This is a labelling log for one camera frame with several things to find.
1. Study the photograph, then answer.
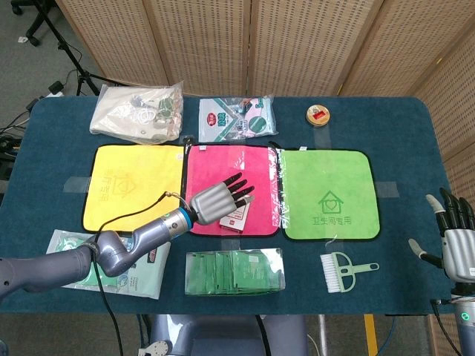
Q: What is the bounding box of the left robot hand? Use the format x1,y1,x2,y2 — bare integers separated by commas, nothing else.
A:
189,172,256,225

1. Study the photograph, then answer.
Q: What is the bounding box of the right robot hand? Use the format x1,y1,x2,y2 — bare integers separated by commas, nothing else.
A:
407,188,475,283

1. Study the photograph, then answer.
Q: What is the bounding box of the red white small carton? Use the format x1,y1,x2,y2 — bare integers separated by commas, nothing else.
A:
218,196,255,233

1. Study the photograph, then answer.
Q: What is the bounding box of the pink microfiber cloth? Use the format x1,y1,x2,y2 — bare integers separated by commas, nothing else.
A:
183,143,281,237

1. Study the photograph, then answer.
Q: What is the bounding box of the clear plastic box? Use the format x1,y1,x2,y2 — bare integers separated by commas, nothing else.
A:
184,247,286,297

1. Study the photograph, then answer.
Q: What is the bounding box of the yellow microfiber cloth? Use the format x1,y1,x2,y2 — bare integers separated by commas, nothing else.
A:
81,143,186,234

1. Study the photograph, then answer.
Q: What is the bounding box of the green microfiber cloth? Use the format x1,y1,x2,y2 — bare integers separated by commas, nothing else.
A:
278,148,381,242

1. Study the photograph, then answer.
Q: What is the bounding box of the clear plastic bag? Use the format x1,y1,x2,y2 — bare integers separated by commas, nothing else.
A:
89,81,185,145

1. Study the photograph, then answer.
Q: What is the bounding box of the green sachets stack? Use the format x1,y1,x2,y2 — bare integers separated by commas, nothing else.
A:
186,250,284,294

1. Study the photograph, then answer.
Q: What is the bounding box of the clear tape patch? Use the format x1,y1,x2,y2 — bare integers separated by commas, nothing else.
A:
374,181,400,198
313,128,331,149
62,176,92,194

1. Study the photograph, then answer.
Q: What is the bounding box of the white green gloves package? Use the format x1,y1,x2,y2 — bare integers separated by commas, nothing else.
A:
46,228,171,300

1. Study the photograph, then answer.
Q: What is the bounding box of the green white cleaning brush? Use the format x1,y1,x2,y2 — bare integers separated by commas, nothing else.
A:
320,251,381,294

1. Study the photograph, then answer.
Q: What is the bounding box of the grey robot torso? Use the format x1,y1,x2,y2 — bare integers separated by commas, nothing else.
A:
139,314,309,356

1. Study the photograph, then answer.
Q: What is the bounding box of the round metal tin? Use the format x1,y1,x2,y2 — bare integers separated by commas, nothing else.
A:
305,105,331,129

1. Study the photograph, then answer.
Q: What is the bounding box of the woven wooden screen panel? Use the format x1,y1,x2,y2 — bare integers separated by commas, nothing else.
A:
339,0,475,97
406,36,475,160
142,0,255,97
246,0,385,98
55,0,170,88

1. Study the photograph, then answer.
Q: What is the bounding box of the black tripod stand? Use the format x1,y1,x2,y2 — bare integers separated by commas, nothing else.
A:
33,0,129,97

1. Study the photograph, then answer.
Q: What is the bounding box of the black office chair base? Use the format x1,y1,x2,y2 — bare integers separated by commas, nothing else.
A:
10,0,49,47

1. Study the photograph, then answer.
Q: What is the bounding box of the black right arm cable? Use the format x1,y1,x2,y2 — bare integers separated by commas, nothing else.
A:
430,298,461,356

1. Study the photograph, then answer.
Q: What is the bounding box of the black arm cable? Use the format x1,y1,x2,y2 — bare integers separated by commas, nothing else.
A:
91,191,186,356
430,298,461,356

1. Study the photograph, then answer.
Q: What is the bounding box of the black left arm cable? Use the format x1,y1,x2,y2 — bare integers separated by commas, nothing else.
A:
91,191,186,356

